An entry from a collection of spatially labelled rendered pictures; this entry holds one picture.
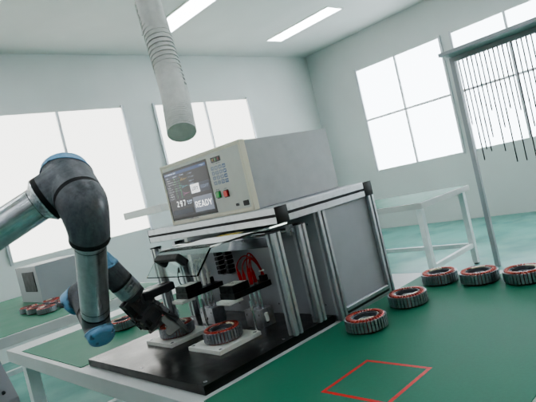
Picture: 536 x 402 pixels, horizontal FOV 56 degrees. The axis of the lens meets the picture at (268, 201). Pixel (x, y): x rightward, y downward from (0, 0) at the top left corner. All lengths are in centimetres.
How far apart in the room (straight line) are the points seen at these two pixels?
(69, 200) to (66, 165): 11
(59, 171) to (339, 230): 79
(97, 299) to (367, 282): 79
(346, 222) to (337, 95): 759
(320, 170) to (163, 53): 162
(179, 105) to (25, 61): 399
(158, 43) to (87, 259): 199
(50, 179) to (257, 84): 730
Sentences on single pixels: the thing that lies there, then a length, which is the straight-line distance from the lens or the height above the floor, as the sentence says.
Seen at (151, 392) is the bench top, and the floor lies 75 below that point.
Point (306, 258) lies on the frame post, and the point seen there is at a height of 95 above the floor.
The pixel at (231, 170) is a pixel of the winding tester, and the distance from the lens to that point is 146.
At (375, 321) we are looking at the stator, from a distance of 133.
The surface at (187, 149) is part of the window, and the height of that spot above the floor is 194.
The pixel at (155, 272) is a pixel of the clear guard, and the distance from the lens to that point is 137.
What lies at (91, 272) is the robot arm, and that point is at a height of 107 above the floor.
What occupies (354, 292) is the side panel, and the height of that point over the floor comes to 80.
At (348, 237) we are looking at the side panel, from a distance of 155.
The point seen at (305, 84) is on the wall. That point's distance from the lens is 931.
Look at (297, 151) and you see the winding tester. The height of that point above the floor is 126.
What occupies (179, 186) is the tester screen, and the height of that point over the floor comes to 124.
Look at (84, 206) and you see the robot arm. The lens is 120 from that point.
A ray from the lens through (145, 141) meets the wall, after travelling 694.
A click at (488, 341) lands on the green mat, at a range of 118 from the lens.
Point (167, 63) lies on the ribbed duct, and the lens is 300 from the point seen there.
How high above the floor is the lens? 117
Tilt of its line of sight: 2 degrees down
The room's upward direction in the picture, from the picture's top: 13 degrees counter-clockwise
